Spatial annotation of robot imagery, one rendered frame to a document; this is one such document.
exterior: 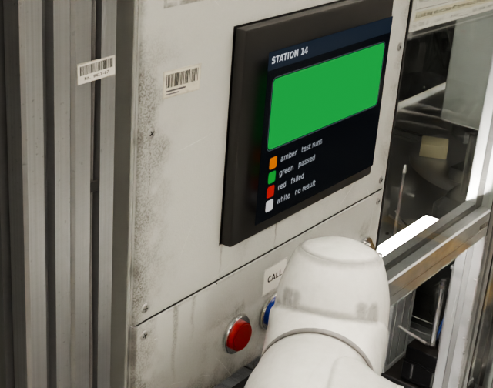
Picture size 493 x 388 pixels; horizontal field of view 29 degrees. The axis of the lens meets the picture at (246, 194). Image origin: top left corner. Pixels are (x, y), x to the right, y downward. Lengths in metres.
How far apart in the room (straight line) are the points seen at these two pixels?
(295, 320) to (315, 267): 0.05
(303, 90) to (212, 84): 0.11
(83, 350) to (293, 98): 0.28
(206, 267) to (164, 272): 0.06
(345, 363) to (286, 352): 0.05
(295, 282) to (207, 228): 0.09
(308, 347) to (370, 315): 0.08
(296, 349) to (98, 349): 0.16
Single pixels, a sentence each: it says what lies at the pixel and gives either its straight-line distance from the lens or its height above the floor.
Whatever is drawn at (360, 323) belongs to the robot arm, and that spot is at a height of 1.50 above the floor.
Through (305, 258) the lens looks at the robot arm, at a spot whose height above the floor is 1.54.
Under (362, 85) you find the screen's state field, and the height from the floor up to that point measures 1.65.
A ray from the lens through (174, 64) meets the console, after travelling 0.75.
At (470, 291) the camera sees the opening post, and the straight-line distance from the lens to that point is 1.59.
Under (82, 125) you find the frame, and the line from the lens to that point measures 0.71.
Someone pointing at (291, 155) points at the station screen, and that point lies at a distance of 0.88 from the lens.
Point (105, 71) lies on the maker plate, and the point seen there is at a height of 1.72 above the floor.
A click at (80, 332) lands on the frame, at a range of 0.78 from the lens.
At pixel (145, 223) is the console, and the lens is 0.78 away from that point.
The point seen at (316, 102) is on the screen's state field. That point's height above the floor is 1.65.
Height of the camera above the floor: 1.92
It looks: 24 degrees down
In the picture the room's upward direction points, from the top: 5 degrees clockwise
